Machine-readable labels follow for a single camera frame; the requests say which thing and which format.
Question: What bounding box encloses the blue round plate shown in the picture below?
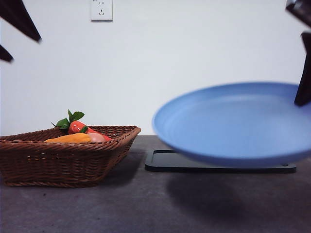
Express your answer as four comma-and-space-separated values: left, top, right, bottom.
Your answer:
152, 82, 311, 168

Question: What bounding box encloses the brown wicker basket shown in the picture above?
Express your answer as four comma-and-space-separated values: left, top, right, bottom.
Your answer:
0, 125, 142, 188

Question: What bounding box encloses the orange carrot with green leaves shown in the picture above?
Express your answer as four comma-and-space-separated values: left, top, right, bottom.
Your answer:
51, 109, 112, 142

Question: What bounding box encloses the black cutting board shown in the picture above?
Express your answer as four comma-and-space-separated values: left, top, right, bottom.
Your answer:
144, 149, 297, 174

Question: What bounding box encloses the white wall socket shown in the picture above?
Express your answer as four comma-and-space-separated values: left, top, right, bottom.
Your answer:
90, 0, 113, 23

